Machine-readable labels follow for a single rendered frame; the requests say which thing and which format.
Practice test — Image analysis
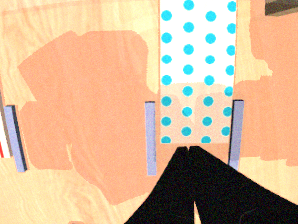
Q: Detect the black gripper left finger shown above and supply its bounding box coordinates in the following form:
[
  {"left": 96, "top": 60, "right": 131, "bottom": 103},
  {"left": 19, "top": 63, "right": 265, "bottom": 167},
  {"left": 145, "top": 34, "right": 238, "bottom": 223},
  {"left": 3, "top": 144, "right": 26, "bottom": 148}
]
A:
[{"left": 124, "top": 147, "right": 196, "bottom": 224}]

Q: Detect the white strip with cyan dots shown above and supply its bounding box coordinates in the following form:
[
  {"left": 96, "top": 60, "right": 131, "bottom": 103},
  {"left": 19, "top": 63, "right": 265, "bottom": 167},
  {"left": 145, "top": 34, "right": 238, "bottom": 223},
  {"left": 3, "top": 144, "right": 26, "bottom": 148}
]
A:
[{"left": 160, "top": 0, "right": 237, "bottom": 144}]

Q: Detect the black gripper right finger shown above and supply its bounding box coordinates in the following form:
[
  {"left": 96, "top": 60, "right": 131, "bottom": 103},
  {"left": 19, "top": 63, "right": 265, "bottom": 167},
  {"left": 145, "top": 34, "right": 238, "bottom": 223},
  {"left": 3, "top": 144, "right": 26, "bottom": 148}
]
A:
[{"left": 189, "top": 145, "right": 298, "bottom": 224}]

